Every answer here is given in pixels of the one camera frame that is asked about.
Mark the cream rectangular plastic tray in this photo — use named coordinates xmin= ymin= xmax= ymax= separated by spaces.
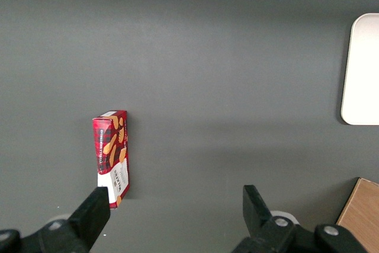
xmin=340 ymin=12 xmax=379 ymax=126

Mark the red tartan shortbread cookie box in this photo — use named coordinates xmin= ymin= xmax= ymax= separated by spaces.
xmin=92 ymin=110 xmax=130 ymax=210

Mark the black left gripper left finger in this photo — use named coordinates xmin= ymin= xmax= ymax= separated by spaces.
xmin=0 ymin=186 xmax=111 ymax=253

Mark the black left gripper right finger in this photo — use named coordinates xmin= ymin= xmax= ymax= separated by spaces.
xmin=230 ymin=185 xmax=370 ymax=253

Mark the wooden two-drawer cabinet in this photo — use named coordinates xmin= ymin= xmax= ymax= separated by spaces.
xmin=336 ymin=177 xmax=379 ymax=253

